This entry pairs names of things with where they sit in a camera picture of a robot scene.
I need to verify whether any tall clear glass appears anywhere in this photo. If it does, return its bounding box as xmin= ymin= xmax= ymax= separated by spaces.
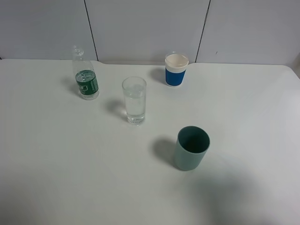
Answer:
xmin=122 ymin=76 xmax=147 ymax=126

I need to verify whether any clear bottle green label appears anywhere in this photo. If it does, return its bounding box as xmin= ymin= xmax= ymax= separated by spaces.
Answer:
xmin=72 ymin=45 xmax=99 ymax=100

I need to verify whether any blue white paper cup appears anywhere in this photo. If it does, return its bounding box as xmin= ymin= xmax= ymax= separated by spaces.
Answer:
xmin=165 ymin=52 xmax=189 ymax=87

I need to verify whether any teal green cup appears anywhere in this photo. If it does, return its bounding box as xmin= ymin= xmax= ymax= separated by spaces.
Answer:
xmin=174 ymin=126 xmax=210 ymax=171

